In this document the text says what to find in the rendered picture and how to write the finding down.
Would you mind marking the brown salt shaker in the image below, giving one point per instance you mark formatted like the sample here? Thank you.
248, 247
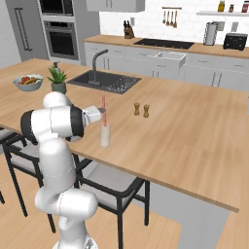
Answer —
146, 111

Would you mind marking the grey fridge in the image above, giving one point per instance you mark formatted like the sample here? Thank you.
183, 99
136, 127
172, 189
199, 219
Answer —
26, 29

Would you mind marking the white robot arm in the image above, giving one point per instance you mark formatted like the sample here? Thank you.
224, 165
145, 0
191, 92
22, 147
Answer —
53, 155

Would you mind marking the grey soap dispenser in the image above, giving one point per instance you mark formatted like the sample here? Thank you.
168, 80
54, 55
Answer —
57, 67

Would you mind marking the black toaster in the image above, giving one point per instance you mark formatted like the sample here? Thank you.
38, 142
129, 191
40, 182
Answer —
235, 41

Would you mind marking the red white striped straw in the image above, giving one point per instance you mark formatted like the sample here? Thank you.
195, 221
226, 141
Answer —
103, 103

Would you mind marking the grey base cupboard run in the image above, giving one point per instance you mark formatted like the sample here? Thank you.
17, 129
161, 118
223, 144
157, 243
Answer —
207, 69

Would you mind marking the wooden tool rail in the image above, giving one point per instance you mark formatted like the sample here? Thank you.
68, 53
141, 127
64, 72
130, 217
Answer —
171, 7

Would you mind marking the dark grey tap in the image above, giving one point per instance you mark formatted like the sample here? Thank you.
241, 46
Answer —
95, 63

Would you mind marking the wooden hanging spoon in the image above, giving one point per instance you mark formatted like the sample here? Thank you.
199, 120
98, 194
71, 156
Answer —
168, 18
164, 17

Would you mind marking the red jar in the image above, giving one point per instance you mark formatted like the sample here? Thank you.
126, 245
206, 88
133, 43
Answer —
245, 6

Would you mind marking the black chair grey seat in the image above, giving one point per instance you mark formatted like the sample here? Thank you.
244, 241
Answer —
112, 186
19, 155

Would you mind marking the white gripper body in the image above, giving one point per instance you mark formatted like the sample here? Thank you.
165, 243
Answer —
93, 114

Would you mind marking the small brown jar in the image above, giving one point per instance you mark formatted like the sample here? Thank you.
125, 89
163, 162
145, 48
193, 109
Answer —
231, 8

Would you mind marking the black hob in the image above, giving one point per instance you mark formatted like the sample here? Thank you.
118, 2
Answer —
163, 43

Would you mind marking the brown pepper shaker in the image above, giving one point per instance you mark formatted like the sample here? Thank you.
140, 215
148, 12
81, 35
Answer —
137, 109

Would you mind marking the grey bowl of fruit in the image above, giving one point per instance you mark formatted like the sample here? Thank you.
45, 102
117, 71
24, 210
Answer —
28, 83

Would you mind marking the grey wall cupboard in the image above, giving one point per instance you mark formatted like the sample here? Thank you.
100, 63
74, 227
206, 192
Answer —
113, 5

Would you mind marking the white wall shelf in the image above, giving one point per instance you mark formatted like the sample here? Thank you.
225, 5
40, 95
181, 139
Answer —
223, 13

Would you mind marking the green potted plant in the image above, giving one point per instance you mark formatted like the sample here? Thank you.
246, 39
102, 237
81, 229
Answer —
58, 79

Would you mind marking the brown knife block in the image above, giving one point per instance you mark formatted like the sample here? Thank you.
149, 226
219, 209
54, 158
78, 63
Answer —
129, 32

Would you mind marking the yellow jar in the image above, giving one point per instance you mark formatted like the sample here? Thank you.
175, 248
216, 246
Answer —
221, 6

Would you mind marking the dark grey sink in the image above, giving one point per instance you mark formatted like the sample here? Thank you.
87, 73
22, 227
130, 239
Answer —
107, 81

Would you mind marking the wooden hanging spatula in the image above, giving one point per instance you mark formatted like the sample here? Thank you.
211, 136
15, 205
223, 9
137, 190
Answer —
175, 20

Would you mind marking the white drawer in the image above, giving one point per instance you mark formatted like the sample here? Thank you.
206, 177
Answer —
170, 58

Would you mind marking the steel black oven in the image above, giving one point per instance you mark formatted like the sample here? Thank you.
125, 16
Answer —
61, 40

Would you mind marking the black microwave oven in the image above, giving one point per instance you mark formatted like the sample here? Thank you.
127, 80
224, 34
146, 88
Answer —
56, 6

